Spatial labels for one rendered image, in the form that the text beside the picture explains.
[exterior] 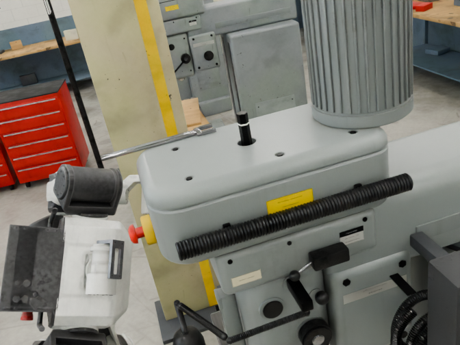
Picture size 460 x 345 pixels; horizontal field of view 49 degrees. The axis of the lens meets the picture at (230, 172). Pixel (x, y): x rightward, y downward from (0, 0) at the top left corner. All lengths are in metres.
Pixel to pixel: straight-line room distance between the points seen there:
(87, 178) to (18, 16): 8.79
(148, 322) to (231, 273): 2.58
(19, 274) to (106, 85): 1.58
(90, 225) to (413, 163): 0.77
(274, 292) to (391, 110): 0.43
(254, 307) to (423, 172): 0.45
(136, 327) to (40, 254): 2.30
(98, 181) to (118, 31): 1.43
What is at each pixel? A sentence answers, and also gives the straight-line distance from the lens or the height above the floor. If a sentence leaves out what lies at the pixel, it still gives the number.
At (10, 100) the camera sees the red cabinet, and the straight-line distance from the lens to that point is 5.66.
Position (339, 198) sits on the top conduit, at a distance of 0.93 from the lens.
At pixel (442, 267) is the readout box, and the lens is 0.90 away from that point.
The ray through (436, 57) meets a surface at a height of 0.23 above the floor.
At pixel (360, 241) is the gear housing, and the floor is 1.67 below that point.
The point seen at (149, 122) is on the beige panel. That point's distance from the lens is 2.75.
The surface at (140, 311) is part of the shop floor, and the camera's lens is 3.64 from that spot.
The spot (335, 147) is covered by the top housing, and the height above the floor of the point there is 1.89.
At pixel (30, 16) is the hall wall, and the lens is 9.99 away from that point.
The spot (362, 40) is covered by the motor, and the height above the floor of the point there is 2.06.
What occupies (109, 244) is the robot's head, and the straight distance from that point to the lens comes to 1.18.
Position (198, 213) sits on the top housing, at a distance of 0.87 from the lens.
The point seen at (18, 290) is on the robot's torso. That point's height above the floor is 1.62.
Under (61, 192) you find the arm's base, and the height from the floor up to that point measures 1.76.
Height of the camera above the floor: 2.28
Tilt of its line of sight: 27 degrees down
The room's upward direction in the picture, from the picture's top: 11 degrees counter-clockwise
